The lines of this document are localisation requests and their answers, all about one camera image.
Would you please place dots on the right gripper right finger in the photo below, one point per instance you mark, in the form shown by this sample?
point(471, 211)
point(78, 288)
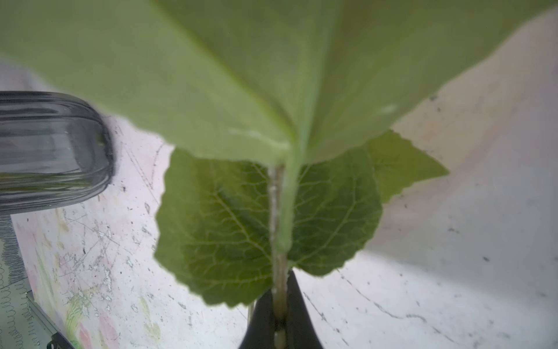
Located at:
point(300, 332)

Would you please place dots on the sunflower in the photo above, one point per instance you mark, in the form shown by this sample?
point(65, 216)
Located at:
point(280, 113)

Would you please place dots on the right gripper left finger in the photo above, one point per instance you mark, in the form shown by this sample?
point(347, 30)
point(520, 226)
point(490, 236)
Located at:
point(261, 328)

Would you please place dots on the clear glass vase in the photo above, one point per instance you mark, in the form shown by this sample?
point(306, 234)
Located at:
point(56, 151)

